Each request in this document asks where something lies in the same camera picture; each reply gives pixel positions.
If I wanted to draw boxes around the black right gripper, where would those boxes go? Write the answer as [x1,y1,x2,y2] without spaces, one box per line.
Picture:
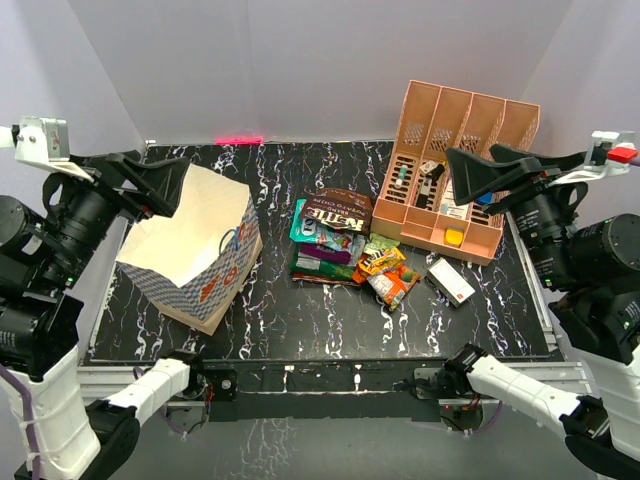
[442,142,580,286]

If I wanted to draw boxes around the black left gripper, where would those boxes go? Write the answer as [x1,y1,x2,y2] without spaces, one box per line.
[42,147,187,285]

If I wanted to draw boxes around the blue checkered paper bag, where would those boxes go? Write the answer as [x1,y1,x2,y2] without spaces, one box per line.
[116,165,263,335]

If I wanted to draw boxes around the light green snack packet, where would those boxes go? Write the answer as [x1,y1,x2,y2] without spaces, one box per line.
[363,232,400,255]

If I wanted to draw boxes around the brown chocolate snack bag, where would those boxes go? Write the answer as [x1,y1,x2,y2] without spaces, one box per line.
[300,188,374,235]

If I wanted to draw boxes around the yellow M&M's candy packet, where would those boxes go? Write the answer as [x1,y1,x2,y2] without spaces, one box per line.
[358,247,406,276]

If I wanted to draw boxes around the orange candy packet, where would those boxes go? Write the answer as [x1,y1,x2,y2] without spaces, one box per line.
[352,264,422,311]

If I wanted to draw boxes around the purple snack packet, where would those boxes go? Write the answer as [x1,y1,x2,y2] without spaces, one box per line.
[299,243,352,265]

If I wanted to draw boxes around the teal Fox's candy bag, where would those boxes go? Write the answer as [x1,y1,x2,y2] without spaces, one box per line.
[289,199,366,266]

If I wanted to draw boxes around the green snack bag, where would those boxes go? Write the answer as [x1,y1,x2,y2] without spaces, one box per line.
[289,245,356,282]

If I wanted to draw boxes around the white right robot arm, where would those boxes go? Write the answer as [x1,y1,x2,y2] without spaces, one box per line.
[439,131,639,479]

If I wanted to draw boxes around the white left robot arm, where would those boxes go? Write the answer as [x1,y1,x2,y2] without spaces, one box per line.
[1,152,207,479]

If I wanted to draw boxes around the blue small box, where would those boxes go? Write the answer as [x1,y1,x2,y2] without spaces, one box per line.
[475,192,494,207]

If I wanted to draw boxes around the white labelled card pack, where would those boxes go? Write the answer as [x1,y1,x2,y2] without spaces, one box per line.
[440,179,470,220]

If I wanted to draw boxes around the black clip tool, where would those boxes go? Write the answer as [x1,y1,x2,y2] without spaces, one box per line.
[416,160,445,210]

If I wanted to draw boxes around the pink desk organizer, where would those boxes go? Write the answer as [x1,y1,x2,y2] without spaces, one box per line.
[369,79,542,266]

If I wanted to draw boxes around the yellow sticky note block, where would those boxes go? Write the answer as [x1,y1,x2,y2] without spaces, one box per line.
[444,227,465,248]

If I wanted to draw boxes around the white green tube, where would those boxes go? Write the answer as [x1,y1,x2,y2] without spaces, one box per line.
[394,165,408,189]

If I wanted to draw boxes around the pink tape strip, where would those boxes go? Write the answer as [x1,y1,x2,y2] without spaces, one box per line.
[215,135,264,146]

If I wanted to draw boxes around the white box with red logo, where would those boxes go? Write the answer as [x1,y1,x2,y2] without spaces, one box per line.
[426,258,475,308]

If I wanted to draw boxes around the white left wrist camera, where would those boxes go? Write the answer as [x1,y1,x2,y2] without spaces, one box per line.
[1,116,93,183]

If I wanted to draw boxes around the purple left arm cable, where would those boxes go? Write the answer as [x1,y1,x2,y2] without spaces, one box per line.
[0,364,41,480]

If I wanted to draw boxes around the aluminium base frame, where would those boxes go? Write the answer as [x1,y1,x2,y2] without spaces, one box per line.
[74,139,619,480]

